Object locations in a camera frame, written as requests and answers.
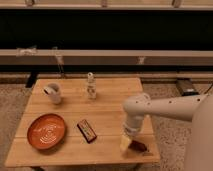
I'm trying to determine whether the wooden table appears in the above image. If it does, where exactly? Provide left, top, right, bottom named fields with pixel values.
left=5, top=78, right=160, bottom=167

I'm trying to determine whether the black cable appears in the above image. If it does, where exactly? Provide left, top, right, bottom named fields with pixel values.
left=203, top=82, right=213, bottom=96

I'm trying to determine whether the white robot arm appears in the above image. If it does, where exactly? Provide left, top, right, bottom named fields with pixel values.
left=122, top=93, right=213, bottom=171

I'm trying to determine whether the white spice bottle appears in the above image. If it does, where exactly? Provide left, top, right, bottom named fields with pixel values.
left=87, top=72, right=96, bottom=99

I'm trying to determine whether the dark blue power adapter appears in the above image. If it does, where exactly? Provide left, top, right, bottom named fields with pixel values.
left=176, top=79, right=198, bottom=96

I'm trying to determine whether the wooden rail beam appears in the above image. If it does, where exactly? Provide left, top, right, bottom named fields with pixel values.
left=0, top=48, right=213, bottom=66

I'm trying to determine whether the white mug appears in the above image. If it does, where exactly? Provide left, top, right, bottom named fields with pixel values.
left=43, top=83, right=62, bottom=104

